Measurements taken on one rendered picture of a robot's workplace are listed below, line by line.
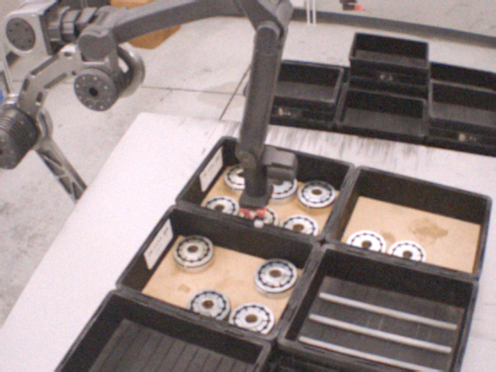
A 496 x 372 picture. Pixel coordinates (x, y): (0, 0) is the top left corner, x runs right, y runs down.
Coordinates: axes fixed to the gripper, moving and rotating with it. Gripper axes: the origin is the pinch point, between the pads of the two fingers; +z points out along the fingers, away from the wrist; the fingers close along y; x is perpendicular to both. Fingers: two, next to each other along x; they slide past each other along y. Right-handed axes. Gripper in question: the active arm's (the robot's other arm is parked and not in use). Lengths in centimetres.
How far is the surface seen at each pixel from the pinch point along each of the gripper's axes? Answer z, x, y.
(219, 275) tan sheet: 4.0, 5.0, -17.9
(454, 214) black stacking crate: 2, -52, 14
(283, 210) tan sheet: 4.3, -4.7, 7.6
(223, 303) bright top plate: 1.0, 0.2, -28.0
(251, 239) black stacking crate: -2.0, -1.4, -9.8
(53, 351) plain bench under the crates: 17, 45, -47
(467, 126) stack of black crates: 30, -62, 97
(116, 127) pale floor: 90, 131, 135
